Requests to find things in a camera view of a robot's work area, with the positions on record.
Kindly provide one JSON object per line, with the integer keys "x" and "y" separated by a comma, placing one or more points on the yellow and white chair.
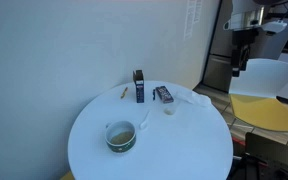
{"x": 253, "y": 94}

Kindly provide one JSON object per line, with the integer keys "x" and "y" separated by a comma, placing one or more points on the crumpled white tissue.
{"x": 194, "y": 98}

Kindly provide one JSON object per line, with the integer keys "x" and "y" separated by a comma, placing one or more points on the clear plastic cup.
{"x": 171, "y": 108}

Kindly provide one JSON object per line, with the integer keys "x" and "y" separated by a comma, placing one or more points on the green and white mug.
{"x": 115, "y": 128}

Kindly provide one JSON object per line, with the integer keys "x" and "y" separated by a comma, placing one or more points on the white plastic spoon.
{"x": 143, "y": 124}

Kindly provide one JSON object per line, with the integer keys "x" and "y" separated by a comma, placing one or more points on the orange pen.
{"x": 124, "y": 93}

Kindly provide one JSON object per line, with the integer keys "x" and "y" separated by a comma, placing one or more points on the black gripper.
{"x": 241, "y": 52}

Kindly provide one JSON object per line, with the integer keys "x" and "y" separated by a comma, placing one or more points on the stainless steel refrigerator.
{"x": 218, "y": 70}

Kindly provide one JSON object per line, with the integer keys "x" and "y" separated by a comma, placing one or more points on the grains in mug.
{"x": 122, "y": 138}

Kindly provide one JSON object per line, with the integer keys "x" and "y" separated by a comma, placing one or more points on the round white table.
{"x": 193, "y": 144}

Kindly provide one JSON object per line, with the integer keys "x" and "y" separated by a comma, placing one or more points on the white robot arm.
{"x": 246, "y": 19}

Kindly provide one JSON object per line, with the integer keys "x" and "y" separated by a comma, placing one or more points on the blue pasta box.
{"x": 138, "y": 79}

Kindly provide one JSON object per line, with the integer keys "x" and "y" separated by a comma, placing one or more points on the blue pen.
{"x": 154, "y": 96}

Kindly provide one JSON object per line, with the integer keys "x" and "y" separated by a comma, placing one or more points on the brown candy box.
{"x": 164, "y": 95}

